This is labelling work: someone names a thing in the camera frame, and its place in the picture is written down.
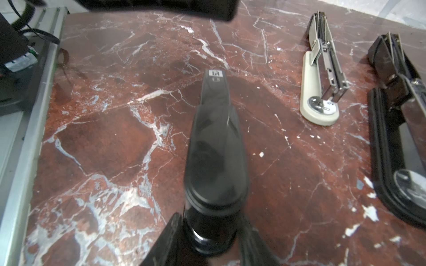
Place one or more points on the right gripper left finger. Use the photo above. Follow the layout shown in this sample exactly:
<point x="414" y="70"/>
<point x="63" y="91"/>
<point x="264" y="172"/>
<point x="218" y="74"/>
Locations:
<point x="168" y="248"/>

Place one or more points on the black stapler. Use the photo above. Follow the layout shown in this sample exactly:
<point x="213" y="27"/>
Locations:
<point x="216" y="179"/>
<point x="397" y="131"/>

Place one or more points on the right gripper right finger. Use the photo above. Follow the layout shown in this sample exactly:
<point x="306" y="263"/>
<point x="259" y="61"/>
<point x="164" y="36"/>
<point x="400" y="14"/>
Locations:
<point x="252" y="248"/>

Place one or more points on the beige stapler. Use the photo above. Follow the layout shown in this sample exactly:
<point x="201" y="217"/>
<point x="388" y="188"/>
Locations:
<point x="323" y="81"/>

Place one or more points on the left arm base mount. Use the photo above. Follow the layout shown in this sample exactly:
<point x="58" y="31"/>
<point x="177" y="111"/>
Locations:
<point x="17" y="62"/>

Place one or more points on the aluminium front rail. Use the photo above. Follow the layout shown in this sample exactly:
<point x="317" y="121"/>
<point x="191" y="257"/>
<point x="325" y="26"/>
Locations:
<point x="22" y="131"/>

